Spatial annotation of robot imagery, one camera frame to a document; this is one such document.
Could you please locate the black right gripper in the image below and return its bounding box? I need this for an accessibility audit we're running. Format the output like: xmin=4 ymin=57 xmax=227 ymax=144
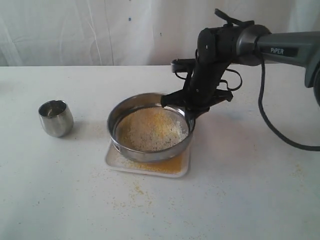
xmin=161 ymin=62 xmax=233 ymax=120

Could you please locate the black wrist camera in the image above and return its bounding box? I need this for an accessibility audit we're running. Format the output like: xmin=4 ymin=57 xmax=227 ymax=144
xmin=171 ymin=58 xmax=198 ymax=73

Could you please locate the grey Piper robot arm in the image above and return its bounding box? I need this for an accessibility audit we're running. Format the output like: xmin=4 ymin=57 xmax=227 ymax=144
xmin=160 ymin=24 xmax=320 ymax=117

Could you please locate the yellow and white grain mix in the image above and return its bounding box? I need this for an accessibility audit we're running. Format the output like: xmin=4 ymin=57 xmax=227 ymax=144
xmin=115 ymin=107 xmax=189 ymax=152

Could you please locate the white square plastic tray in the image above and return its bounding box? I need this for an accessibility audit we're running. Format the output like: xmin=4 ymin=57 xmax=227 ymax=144
xmin=105 ymin=138 xmax=191 ymax=179

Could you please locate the stainless steel cup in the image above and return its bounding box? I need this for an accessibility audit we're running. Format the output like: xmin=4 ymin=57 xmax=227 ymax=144
xmin=38 ymin=99 xmax=74 ymax=138

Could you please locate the round steel mesh sieve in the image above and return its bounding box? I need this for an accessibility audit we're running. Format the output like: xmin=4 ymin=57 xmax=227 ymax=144
xmin=107 ymin=92 xmax=196 ymax=163

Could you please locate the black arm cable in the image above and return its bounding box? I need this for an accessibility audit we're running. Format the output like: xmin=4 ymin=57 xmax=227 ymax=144
xmin=257 ymin=54 xmax=320 ymax=152

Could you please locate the white backdrop curtain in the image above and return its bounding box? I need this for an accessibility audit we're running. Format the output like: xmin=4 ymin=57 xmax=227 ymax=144
xmin=0 ymin=0 xmax=320 ymax=67

